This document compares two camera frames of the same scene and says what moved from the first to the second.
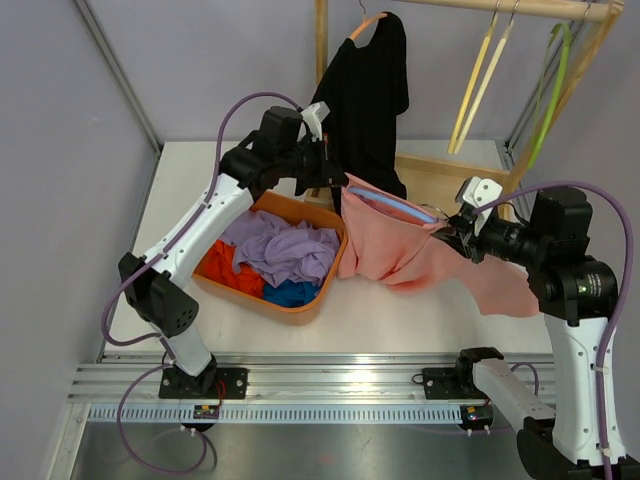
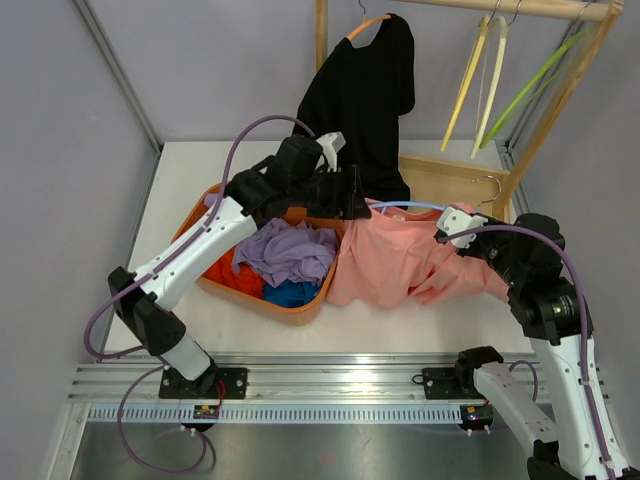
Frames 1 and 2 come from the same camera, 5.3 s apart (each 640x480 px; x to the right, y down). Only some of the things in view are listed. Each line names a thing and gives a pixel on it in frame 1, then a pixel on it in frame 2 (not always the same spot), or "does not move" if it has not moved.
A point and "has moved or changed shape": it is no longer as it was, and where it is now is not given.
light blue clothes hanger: [396, 203] → [385, 204]
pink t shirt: [389, 245] has moved or changed shape
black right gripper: [463, 239] does not move
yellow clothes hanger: [473, 84] has moved or changed shape
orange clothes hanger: [365, 24] does not move
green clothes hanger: [539, 141] → [534, 87]
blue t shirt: [291, 293] does not move
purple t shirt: [278, 252] does not move
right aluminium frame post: [532, 106] does not move
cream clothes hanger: [485, 84] has moved or changed shape
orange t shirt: [218, 266] does not move
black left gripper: [326, 173] → [349, 204]
